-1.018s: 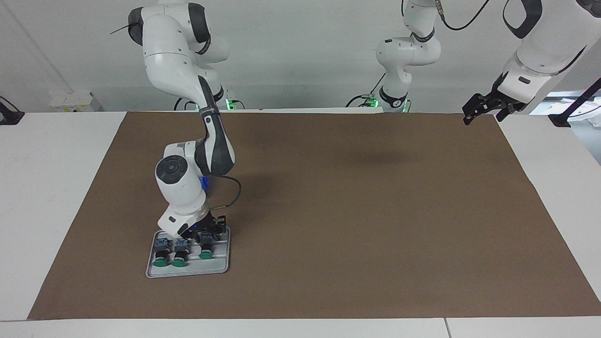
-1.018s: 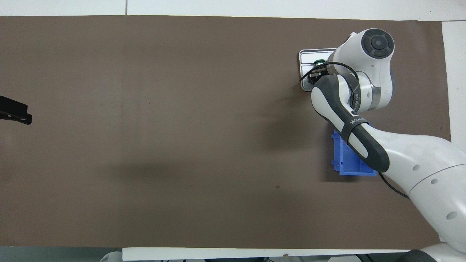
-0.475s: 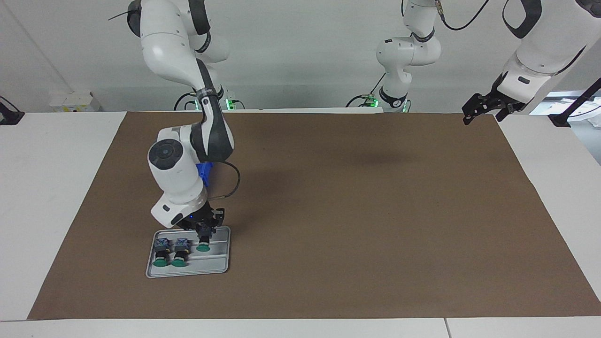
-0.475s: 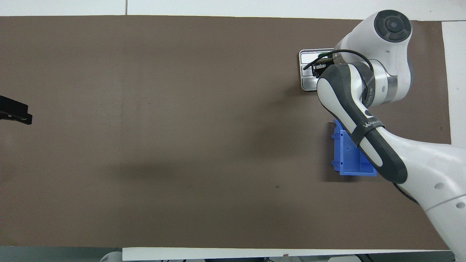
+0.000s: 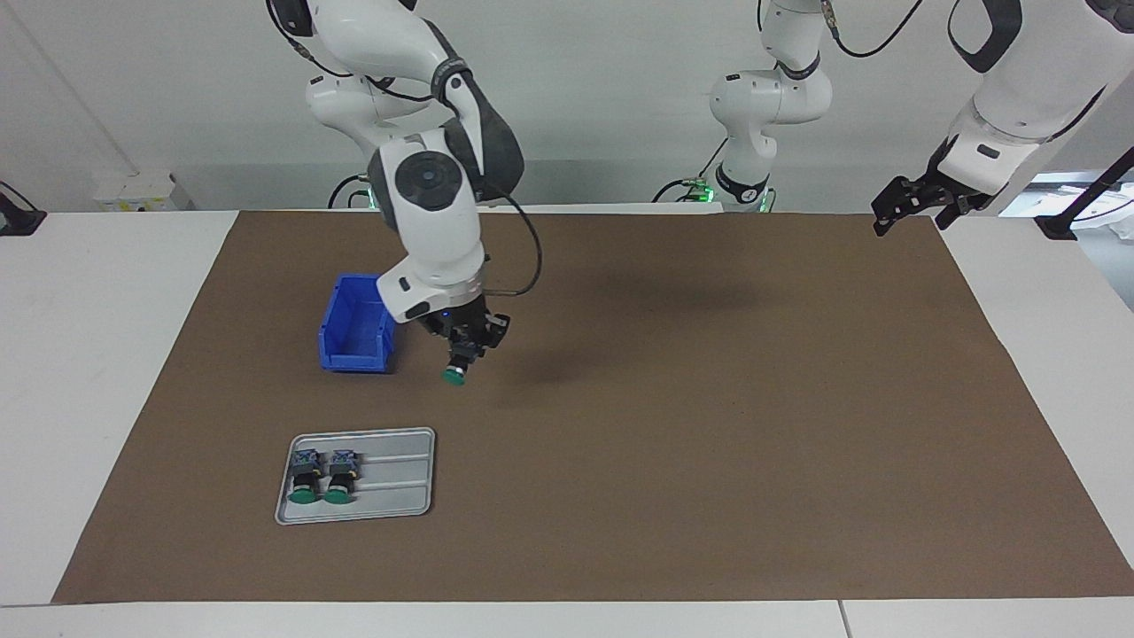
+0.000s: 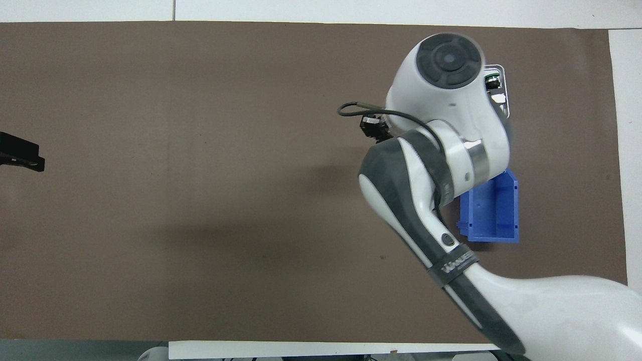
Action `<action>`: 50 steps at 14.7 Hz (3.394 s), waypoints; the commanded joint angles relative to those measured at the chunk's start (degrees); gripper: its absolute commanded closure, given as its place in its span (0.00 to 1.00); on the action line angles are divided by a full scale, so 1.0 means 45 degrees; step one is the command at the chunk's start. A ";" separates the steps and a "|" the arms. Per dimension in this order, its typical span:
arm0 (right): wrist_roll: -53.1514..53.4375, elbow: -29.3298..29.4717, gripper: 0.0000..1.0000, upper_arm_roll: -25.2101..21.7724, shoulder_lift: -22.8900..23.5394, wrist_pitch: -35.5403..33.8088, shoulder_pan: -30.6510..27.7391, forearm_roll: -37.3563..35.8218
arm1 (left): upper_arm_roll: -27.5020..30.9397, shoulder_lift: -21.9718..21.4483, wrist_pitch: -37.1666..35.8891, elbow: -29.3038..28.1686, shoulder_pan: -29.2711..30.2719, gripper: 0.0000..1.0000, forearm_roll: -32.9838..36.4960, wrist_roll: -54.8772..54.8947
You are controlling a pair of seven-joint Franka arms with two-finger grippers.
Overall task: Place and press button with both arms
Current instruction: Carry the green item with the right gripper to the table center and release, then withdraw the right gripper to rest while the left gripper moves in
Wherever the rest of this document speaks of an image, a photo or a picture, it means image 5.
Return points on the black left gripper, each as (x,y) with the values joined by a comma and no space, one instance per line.
(955,190)

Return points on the grey metal tray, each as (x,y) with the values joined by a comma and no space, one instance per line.
(399,487)

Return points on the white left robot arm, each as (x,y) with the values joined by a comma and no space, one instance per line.
(1036,80)

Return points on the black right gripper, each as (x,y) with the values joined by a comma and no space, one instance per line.
(456,319)

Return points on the brown paper table mat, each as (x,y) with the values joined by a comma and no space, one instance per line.
(664,443)

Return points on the blue plastic storage bin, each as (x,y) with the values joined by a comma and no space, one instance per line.
(354,350)

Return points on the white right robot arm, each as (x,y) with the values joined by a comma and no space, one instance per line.
(434,221)

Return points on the green push button switch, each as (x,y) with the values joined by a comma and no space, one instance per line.
(340,478)
(454,377)
(305,478)

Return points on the black angled stand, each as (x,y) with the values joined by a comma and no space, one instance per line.
(1085,199)

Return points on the black table clamp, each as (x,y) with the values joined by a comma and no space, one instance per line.
(19,220)

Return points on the white wall socket box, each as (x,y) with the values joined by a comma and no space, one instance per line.
(142,190)

